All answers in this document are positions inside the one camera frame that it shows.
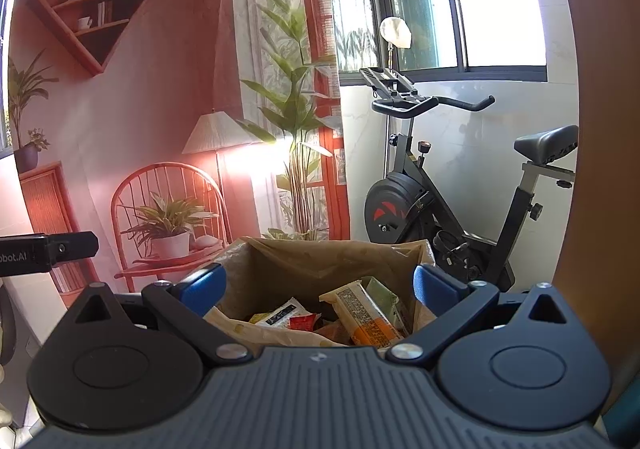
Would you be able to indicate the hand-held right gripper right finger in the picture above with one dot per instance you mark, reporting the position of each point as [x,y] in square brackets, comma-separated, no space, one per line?
[435,286]

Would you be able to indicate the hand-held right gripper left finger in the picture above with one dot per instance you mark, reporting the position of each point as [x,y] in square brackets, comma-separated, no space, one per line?
[205,286]

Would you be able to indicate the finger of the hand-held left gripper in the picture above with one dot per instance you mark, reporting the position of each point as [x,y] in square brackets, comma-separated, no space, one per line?
[75,245]

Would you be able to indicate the taped brown cardboard box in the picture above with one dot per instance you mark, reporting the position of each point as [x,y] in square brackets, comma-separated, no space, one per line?
[300,269]

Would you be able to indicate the red snack packet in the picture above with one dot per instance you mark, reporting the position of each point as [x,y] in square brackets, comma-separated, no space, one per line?
[305,322]

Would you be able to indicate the white black snack packet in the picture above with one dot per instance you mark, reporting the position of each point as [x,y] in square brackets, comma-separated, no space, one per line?
[277,315]

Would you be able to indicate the beige and orange snack packet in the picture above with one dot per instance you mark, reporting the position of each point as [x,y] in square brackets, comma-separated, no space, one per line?
[360,314]

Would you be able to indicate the black exercise bike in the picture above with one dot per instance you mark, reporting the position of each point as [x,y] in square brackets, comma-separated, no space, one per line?
[400,209]

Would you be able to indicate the teal plastic object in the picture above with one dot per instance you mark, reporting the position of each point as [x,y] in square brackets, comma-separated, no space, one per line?
[625,409]

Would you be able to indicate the brown wooden panel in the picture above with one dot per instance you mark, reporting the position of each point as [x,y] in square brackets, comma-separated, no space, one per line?
[605,129]

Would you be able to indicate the white cloth on pole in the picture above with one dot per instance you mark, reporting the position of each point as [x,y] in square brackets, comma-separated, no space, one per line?
[395,31]

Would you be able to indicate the printed room wall backdrop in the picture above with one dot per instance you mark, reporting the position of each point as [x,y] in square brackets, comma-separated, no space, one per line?
[165,94]

